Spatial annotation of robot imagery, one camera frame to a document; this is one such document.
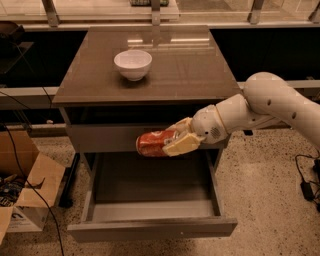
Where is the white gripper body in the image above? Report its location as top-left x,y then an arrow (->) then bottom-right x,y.
191,105 -> 228,144

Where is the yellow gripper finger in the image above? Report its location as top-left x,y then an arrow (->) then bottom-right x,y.
168,117 -> 193,134
162,133 -> 205,157

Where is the red coke can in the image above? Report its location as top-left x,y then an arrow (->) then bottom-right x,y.
136,130 -> 178,157

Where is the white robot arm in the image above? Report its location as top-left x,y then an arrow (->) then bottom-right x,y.
163,72 -> 320,156

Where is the open grey middle drawer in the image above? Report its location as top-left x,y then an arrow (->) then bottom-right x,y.
68,149 -> 237,242

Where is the grey drawer cabinet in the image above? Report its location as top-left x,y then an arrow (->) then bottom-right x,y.
53,26 -> 240,168

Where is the closed grey top drawer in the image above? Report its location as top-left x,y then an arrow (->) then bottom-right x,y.
65,121 -> 234,154

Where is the white ceramic bowl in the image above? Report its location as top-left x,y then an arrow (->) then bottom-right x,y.
114,50 -> 152,81

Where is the open cardboard box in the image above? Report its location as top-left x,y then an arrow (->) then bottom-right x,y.
0,131 -> 65,244

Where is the dark chair at left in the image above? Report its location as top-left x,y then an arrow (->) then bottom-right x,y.
0,21 -> 33,77

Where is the black power adapter with cable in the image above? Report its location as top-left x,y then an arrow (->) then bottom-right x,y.
294,153 -> 320,212

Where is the black cable on floor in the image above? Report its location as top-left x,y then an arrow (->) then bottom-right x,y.
0,89 -> 66,256

